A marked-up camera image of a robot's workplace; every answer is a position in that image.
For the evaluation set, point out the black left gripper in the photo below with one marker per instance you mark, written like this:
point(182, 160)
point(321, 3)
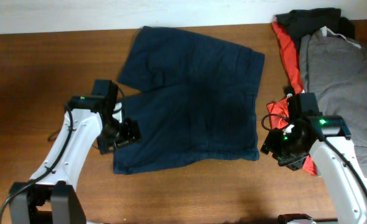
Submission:
point(132, 132)

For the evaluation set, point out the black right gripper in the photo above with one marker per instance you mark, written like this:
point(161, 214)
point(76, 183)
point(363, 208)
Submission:
point(270, 143)

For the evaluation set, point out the navy blue shorts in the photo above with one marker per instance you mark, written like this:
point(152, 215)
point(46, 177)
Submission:
point(196, 100)

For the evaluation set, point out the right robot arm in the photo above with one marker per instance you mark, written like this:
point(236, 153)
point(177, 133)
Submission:
point(327, 141)

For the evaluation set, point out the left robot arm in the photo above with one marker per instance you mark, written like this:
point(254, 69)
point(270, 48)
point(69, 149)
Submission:
point(49, 196)

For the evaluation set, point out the grey garment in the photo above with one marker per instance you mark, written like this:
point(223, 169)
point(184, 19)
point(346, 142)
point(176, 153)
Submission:
point(334, 68)

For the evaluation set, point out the black garment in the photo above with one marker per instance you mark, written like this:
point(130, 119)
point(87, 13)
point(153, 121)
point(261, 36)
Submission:
point(299, 23)

